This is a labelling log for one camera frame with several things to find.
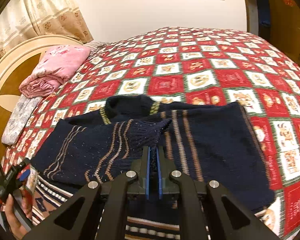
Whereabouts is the person's left hand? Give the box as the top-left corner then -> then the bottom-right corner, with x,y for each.
1,188 -> 33,240

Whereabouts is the grey floral pillow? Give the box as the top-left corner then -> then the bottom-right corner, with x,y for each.
1,94 -> 42,145

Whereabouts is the cream wooden headboard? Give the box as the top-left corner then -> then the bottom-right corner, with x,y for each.
0,35 -> 82,166

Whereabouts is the red checkered bear bedspread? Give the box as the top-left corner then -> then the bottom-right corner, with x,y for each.
2,27 -> 300,239

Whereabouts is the folded pink quilt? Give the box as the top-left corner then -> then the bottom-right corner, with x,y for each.
19,45 -> 90,99

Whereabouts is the striped pillow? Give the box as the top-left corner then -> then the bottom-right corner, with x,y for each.
84,41 -> 109,54

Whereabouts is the beige patterned curtain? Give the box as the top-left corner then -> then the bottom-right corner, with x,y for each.
0,0 -> 93,59

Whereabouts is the brown wooden door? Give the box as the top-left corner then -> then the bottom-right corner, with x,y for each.
269,0 -> 300,65

